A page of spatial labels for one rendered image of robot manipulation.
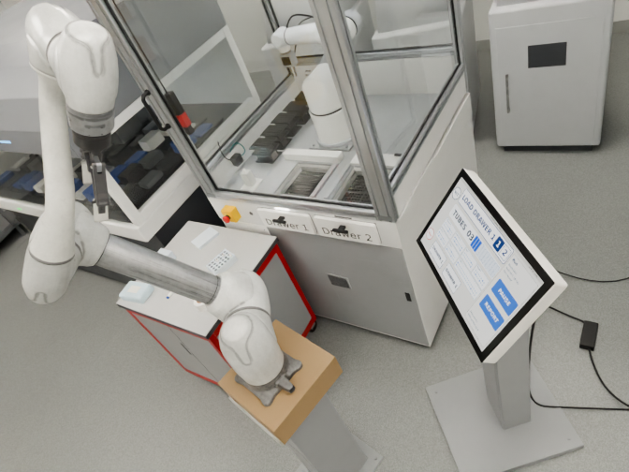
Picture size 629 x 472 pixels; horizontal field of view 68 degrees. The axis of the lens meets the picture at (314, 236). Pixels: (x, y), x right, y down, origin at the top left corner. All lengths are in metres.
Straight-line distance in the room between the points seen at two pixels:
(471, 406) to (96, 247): 1.71
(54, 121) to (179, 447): 2.00
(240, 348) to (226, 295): 0.20
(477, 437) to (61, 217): 1.83
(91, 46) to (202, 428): 2.18
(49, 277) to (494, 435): 1.81
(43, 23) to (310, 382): 1.19
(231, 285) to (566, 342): 1.65
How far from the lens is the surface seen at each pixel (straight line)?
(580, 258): 2.89
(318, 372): 1.59
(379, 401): 2.47
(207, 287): 1.56
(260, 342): 1.46
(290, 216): 2.07
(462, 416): 2.34
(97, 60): 0.99
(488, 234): 1.42
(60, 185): 1.20
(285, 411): 1.57
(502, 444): 2.29
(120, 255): 1.47
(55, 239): 1.25
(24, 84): 2.51
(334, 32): 1.42
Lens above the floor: 2.17
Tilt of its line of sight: 41 degrees down
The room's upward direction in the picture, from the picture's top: 24 degrees counter-clockwise
